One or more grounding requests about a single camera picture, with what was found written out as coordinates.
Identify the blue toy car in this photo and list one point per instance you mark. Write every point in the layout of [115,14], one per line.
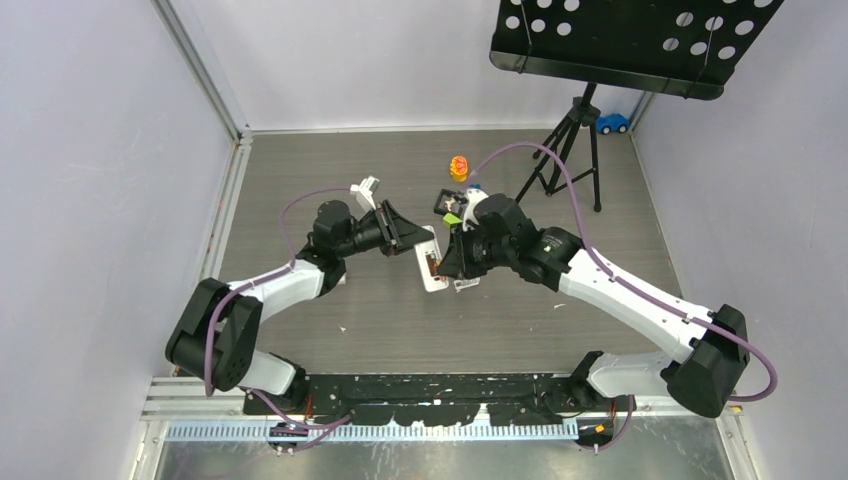
[612,123]

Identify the black perforated music stand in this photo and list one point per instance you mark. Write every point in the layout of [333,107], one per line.
[687,49]

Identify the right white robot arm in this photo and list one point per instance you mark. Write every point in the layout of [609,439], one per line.
[699,360]

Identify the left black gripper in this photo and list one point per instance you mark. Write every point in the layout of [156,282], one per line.
[397,234]

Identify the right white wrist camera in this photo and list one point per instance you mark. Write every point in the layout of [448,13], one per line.
[474,197]

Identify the orange yellow toy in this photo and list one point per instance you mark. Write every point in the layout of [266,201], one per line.
[459,169]

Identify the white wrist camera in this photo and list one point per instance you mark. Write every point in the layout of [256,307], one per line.
[363,193]
[474,197]

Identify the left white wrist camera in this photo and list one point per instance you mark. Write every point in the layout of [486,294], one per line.
[363,193]

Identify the green block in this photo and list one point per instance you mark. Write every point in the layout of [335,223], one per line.
[451,220]

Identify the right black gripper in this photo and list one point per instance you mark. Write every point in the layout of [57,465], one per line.
[457,261]

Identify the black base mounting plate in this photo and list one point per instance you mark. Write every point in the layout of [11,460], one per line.
[441,408]

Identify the white battery cover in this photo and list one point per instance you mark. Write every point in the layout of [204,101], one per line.
[462,284]

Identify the black square frame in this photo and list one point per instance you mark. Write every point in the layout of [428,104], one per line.
[450,202]

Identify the white remote control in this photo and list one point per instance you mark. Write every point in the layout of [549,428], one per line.
[428,257]

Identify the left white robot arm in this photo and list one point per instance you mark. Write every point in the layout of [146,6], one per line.
[215,338]

